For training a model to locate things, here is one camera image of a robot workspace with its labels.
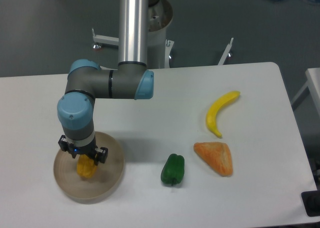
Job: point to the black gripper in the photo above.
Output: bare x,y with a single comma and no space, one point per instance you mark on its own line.
99,155

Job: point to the yellow bell pepper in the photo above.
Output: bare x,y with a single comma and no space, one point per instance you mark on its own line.
86,167

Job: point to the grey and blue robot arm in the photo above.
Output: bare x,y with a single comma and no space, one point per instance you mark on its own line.
86,82

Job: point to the beige round plate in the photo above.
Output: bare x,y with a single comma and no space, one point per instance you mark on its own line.
102,184

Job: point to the green bell pepper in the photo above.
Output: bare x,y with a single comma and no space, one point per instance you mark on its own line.
174,170

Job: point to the yellow banana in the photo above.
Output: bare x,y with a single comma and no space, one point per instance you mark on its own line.
212,114

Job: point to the orange triangular bread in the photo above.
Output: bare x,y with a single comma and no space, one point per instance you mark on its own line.
217,155

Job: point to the black device at table edge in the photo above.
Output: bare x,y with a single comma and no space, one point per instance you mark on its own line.
311,202

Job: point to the white side table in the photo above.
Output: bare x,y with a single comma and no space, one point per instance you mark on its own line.
310,87

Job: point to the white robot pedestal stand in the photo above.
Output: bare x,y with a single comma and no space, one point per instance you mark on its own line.
159,47

